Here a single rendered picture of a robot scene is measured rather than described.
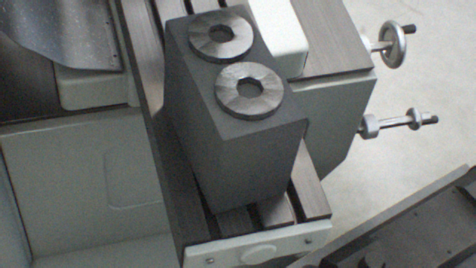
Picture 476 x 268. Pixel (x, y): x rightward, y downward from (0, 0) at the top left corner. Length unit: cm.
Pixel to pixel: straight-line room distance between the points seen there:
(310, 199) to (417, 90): 153
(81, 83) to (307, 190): 49
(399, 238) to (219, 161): 65
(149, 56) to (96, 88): 17
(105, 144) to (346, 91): 52
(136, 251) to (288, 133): 97
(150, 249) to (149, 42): 74
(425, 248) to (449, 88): 119
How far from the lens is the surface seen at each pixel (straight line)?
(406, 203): 177
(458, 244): 153
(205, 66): 95
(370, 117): 170
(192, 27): 98
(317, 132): 164
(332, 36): 158
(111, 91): 136
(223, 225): 102
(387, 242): 148
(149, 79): 117
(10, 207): 158
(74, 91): 134
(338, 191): 222
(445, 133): 247
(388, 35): 175
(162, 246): 184
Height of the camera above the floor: 183
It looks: 53 degrees down
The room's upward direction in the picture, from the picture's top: 9 degrees clockwise
